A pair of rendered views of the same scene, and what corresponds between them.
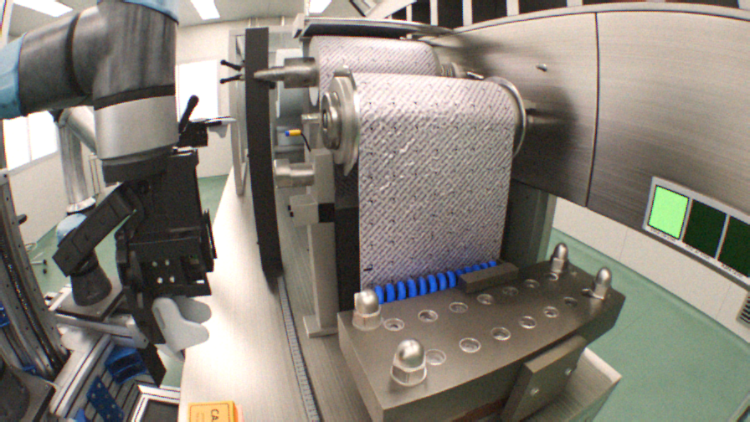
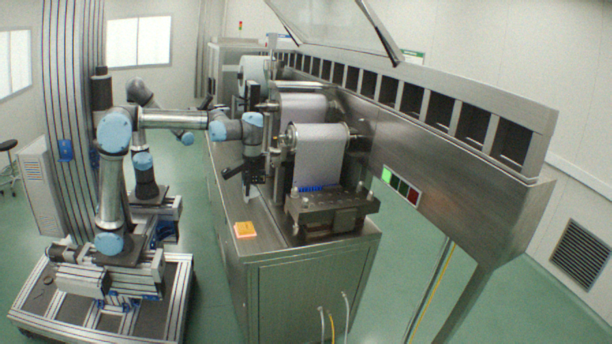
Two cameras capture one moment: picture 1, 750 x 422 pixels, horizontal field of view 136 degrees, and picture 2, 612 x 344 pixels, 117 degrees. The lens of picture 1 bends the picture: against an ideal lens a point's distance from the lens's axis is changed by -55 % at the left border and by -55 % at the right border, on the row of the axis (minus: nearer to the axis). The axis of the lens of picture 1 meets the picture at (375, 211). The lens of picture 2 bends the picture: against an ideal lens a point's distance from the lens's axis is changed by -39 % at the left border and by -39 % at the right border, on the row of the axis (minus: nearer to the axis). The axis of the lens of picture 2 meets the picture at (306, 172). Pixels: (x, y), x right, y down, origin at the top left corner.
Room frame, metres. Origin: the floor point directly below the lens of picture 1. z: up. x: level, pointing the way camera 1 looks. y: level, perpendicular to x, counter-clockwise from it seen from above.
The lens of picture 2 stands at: (-0.84, 0.06, 1.68)
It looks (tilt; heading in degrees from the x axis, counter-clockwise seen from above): 25 degrees down; 355
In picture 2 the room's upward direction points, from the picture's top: 6 degrees clockwise
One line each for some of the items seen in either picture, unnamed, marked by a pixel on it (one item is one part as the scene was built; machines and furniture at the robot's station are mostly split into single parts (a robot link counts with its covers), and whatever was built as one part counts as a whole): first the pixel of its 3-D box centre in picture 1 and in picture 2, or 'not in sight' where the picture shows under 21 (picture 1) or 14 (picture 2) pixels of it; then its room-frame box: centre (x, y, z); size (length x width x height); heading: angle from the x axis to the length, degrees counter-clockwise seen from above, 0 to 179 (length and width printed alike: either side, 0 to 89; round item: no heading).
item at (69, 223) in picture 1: (76, 241); (143, 166); (0.58, 0.85, 0.98); 0.13 x 0.12 x 0.14; 33
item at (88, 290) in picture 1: (87, 278); (145, 185); (0.57, 0.84, 0.87); 0.15 x 0.15 x 0.10
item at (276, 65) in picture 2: not in sight; (274, 65); (1.15, 0.19, 1.50); 0.14 x 0.14 x 0.06
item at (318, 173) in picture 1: (313, 250); (276, 175); (0.46, 0.09, 1.05); 0.06 x 0.05 x 0.31; 110
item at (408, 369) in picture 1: (409, 357); (305, 202); (0.23, -0.03, 1.05); 0.04 x 0.04 x 0.04
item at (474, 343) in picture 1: (501, 327); (333, 203); (0.33, -0.17, 1.00); 0.40 x 0.16 x 0.06; 110
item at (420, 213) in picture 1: (442, 217); (318, 168); (0.42, -0.09, 1.12); 0.23 x 0.01 x 0.18; 110
